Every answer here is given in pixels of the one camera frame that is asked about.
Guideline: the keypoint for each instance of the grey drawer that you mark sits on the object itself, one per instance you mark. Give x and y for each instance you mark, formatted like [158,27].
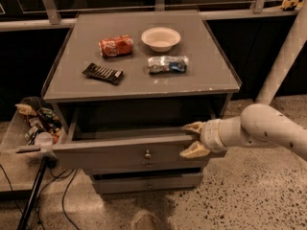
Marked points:
[148,167]
[99,138]
[151,183]

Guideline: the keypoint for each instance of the orange soda can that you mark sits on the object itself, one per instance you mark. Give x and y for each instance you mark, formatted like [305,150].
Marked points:
[116,46]

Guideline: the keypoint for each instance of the black pole stand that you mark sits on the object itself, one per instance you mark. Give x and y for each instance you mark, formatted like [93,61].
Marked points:
[34,191]

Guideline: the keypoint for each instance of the grey bottom drawer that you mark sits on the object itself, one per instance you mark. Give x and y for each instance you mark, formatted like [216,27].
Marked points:
[151,183]

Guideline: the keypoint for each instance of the grey middle drawer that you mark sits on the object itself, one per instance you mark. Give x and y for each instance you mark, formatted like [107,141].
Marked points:
[148,167]

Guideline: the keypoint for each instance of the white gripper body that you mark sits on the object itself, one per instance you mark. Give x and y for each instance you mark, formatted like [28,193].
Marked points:
[210,136]

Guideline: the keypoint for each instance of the yellow clamp on railing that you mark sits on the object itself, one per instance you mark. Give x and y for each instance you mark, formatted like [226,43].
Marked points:
[290,5]

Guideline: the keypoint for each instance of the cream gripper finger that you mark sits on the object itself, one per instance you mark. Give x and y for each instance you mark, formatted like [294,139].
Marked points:
[197,149]
[195,127]

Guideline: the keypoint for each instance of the silver blue snack bag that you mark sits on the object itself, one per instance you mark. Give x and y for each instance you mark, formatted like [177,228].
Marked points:
[167,64]

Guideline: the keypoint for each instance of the black striped snack bar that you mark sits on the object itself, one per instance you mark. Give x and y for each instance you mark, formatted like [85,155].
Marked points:
[102,73]

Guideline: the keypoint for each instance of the grey top drawer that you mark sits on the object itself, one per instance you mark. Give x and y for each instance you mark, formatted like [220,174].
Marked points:
[99,138]

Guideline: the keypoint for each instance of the white paper bowl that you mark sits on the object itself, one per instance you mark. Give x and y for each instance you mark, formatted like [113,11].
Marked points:
[161,39]

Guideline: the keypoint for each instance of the white cup in bin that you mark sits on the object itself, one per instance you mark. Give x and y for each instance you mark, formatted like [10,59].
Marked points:
[44,139]

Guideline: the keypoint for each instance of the grey drawer cabinet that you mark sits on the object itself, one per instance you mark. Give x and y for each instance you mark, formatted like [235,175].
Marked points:
[200,94]

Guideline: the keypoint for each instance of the metal railing frame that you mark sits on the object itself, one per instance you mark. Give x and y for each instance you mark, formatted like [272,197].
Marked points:
[27,14]

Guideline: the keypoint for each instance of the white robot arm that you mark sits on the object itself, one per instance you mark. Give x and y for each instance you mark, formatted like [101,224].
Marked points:
[259,124]

